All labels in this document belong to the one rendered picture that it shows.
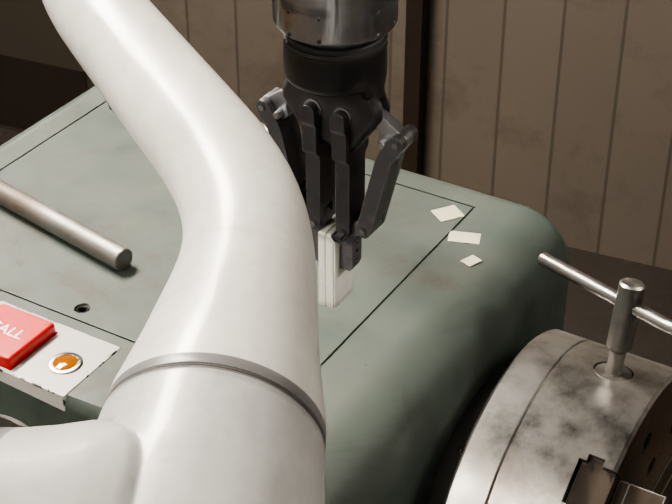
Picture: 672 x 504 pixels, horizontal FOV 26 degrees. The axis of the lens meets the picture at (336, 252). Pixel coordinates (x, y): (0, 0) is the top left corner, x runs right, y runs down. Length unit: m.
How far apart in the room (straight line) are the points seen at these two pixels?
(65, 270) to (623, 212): 2.37
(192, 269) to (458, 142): 2.97
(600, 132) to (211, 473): 2.96
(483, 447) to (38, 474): 0.70
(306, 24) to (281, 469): 0.48
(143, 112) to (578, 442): 0.56
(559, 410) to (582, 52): 2.24
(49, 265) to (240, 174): 0.67
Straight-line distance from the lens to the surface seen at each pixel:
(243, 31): 3.73
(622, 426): 1.22
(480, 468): 1.22
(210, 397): 0.60
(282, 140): 1.10
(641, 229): 3.59
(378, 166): 1.07
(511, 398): 1.24
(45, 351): 1.26
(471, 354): 1.29
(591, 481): 1.21
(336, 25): 1.00
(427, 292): 1.31
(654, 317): 1.23
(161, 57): 0.80
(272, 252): 0.68
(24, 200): 1.43
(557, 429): 1.22
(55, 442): 0.59
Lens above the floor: 2.02
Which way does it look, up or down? 34 degrees down
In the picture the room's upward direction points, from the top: straight up
